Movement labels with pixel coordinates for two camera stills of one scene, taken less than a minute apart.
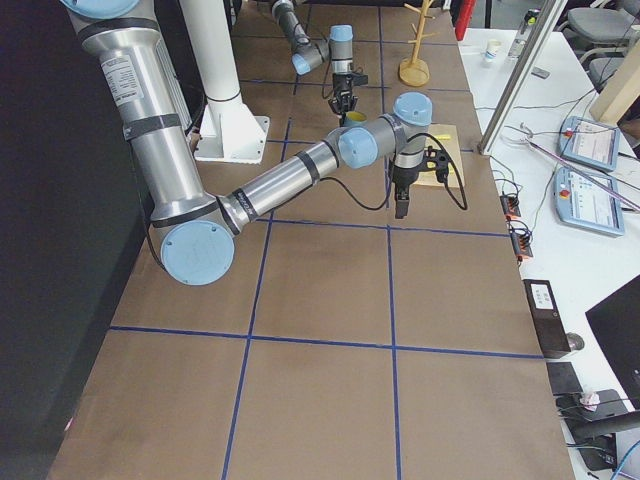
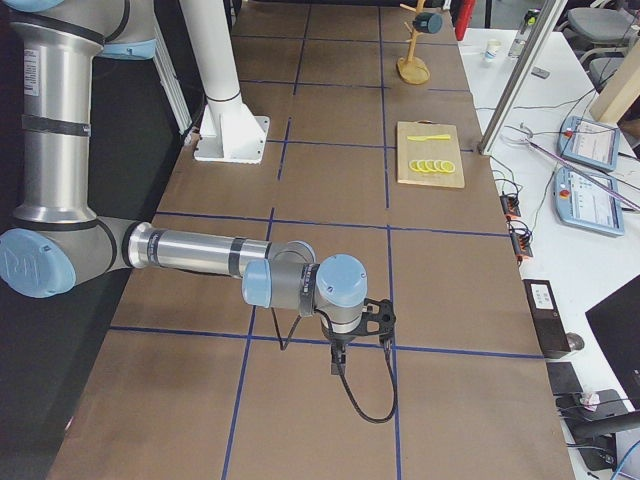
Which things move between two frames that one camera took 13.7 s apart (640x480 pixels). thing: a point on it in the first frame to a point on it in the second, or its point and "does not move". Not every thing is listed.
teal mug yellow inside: x=355 y=118 to x=427 y=22
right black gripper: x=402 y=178 to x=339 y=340
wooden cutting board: x=448 y=135 does not move
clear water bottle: x=519 y=43 does not move
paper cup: x=492 y=49 does not move
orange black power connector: x=521 y=239 does not move
